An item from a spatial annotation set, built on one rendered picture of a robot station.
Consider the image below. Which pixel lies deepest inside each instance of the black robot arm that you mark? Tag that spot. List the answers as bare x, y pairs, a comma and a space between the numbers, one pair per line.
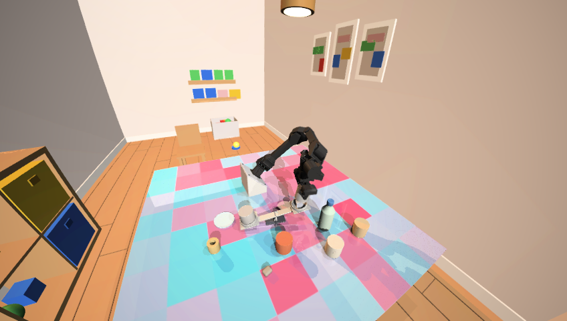
311, 161

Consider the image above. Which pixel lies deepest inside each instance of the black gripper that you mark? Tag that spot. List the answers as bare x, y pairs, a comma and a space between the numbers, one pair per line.
307, 189

